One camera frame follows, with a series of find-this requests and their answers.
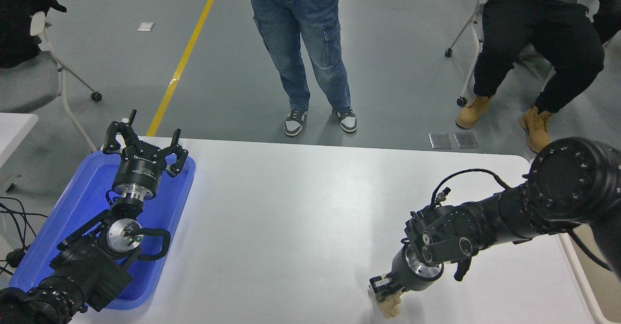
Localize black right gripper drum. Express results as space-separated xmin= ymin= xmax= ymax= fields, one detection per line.
xmin=388 ymin=247 xmax=443 ymax=293

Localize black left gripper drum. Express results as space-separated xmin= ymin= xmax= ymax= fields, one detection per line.
xmin=113 ymin=151 xmax=166 ymax=193

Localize tan paper ball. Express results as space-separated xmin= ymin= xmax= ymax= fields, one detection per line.
xmin=377 ymin=291 xmax=403 ymax=319

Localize blue plastic tray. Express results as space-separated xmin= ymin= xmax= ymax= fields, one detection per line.
xmin=9 ymin=149 xmax=197 ymax=311

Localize small white side table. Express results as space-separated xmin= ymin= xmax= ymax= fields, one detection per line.
xmin=0 ymin=113 xmax=39 ymax=192

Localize silver floor plate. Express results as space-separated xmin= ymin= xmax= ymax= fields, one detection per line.
xmin=429 ymin=133 xmax=453 ymax=150
xmin=454 ymin=132 xmax=479 ymax=149

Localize black garment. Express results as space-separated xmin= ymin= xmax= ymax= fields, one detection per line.
xmin=0 ymin=0 xmax=67 ymax=69

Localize standing person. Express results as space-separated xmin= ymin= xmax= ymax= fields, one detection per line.
xmin=241 ymin=0 xmax=359 ymax=137

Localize large pale bin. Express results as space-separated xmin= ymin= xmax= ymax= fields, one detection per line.
xmin=558 ymin=220 xmax=621 ymax=324

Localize seated person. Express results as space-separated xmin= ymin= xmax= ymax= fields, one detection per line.
xmin=455 ymin=0 xmax=607 ymax=154

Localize grey seat white frame chair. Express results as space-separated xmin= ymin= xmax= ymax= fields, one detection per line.
xmin=0 ymin=11 xmax=103 ymax=152

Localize black floor cables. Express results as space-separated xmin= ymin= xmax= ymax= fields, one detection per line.
xmin=0 ymin=197 xmax=49 ymax=276

